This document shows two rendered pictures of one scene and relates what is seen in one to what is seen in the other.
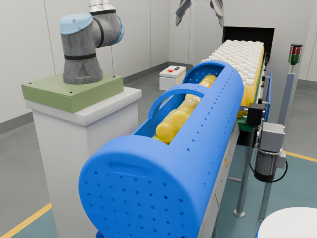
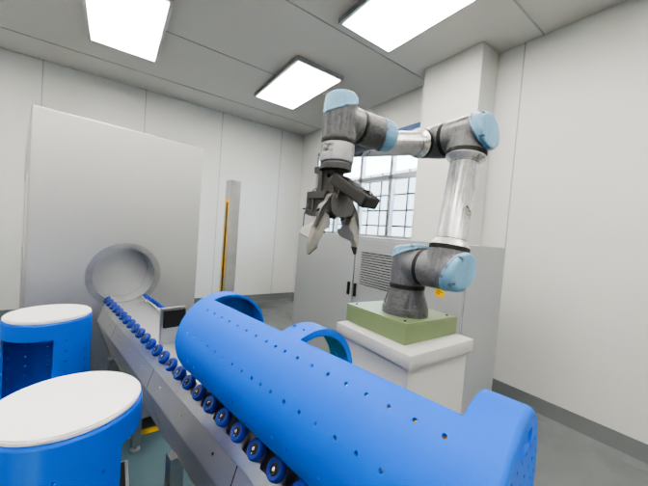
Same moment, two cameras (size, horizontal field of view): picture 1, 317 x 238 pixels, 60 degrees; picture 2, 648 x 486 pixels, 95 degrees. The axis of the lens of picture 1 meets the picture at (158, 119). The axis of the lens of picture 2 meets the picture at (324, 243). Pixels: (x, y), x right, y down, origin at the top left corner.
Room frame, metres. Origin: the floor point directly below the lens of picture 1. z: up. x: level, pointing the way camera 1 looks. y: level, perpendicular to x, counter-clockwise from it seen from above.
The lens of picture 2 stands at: (1.15, -0.74, 1.46)
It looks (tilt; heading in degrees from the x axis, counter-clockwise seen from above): 2 degrees down; 113
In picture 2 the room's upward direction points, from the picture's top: 4 degrees clockwise
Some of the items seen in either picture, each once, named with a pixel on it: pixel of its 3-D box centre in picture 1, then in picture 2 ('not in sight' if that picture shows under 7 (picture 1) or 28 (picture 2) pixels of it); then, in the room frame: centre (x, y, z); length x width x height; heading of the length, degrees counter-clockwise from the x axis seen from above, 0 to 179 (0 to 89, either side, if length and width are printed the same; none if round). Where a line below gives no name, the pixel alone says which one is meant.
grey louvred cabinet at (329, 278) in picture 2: not in sight; (369, 310); (0.49, 2.14, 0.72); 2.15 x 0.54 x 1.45; 148
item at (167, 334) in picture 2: not in sight; (173, 325); (0.07, 0.20, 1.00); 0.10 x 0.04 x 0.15; 69
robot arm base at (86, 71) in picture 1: (81, 65); (405, 297); (1.03, 0.29, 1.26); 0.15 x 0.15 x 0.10
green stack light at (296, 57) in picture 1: (294, 57); not in sight; (1.54, -0.76, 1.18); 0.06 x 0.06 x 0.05
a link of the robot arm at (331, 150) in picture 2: not in sight; (336, 155); (0.90, -0.13, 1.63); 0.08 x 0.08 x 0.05
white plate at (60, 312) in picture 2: not in sight; (49, 313); (-0.37, -0.03, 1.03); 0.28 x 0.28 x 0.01
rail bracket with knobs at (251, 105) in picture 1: (254, 114); not in sight; (1.28, -0.49, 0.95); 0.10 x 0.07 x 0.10; 69
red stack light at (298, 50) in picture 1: (296, 49); not in sight; (1.54, -0.76, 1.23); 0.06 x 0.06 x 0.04
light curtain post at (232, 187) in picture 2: not in sight; (224, 334); (0.04, 0.57, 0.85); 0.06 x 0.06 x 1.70; 69
